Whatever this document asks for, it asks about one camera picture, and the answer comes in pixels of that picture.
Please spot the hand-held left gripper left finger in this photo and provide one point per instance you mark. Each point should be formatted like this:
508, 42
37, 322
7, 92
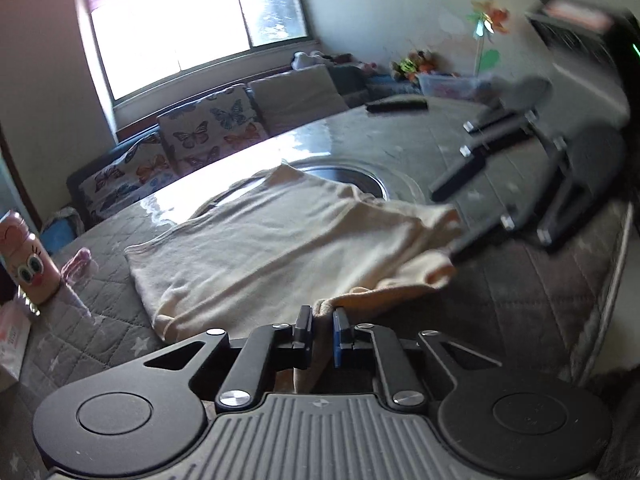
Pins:
304, 332

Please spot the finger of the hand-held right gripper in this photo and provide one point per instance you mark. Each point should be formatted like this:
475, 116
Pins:
475, 247
465, 175

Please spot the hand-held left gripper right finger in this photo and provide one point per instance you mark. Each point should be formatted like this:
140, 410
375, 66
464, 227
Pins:
340, 337

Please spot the cream knit garment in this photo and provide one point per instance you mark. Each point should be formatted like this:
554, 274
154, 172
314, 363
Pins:
280, 240

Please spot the grey quilted star tablecloth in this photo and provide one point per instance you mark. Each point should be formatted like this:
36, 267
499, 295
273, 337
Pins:
500, 285

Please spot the clear plastic storage box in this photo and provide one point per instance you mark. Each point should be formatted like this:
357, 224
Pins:
450, 87

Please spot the colourful pinwheel decoration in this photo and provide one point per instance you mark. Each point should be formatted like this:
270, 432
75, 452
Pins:
487, 15

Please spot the black remote control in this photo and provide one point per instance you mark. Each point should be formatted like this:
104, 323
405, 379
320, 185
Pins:
395, 105

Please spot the round black induction hob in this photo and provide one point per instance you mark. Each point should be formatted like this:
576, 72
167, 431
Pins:
350, 177

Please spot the green plush toy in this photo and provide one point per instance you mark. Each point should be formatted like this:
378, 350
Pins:
407, 66

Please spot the pink plush toy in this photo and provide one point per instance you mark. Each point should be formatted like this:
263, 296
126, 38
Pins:
370, 66

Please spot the beige cushion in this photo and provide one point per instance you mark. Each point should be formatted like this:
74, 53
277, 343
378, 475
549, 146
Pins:
300, 100

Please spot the white plush toy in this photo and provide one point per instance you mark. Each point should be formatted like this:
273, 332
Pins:
305, 60

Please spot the dark grey cloth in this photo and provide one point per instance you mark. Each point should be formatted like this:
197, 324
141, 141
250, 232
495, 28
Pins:
620, 420

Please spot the butterfly print cushion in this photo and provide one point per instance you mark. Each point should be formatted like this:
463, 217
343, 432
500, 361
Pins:
215, 125
130, 175

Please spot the dark blue sofa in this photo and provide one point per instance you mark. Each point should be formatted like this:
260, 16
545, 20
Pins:
76, 190

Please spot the pink cartoon face bottle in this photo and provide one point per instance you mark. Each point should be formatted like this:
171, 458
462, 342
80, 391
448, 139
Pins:
30, 265

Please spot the white tissue box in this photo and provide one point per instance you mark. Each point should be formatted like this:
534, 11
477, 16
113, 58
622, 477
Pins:
12, 340

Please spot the bright window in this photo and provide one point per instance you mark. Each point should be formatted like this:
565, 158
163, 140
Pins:
175, 35

